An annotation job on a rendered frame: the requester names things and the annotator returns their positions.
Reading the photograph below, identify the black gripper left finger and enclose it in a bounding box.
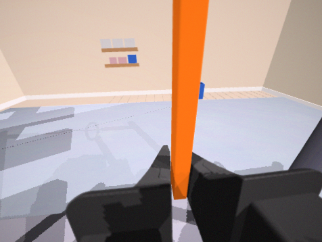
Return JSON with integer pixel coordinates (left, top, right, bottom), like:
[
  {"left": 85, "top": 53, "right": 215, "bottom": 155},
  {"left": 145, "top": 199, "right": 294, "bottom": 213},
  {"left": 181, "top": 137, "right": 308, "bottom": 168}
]
[{"left": 66, "top": 145, "right": 173, "bottom": 242}]

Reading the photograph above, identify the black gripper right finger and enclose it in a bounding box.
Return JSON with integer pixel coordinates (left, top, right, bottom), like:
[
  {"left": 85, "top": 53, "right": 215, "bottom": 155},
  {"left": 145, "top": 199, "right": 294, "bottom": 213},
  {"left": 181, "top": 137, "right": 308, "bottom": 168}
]
[{"left": 187, "top": 152, "right": 322, "bottom": 242}]

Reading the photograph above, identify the orange handle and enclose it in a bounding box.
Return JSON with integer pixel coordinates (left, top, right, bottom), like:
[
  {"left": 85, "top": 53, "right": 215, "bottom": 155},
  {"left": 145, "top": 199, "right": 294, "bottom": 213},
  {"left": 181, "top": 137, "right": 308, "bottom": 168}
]
[{"left": 170, "top": 0, "right": 209, "bottom": 200}]

